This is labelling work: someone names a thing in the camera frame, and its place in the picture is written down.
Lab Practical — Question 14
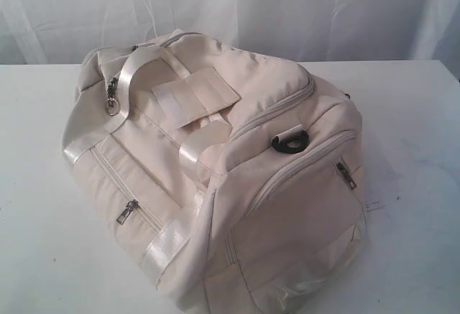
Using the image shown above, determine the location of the cream duffel bag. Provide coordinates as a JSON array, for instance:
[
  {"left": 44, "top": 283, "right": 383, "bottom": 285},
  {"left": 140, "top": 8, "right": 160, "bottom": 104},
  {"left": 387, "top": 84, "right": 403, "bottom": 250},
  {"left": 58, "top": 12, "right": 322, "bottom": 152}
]
[{"left": 63, "top": 31, "right": 366, "bottom": 313}]

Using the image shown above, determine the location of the white backdrop curtain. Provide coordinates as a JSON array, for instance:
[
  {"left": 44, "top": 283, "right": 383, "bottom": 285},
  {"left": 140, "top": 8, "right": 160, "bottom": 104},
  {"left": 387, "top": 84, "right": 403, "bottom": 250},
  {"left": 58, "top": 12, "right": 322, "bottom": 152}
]
[{"left": 1, "top": 0, "right": 459, "bottom": 73}]

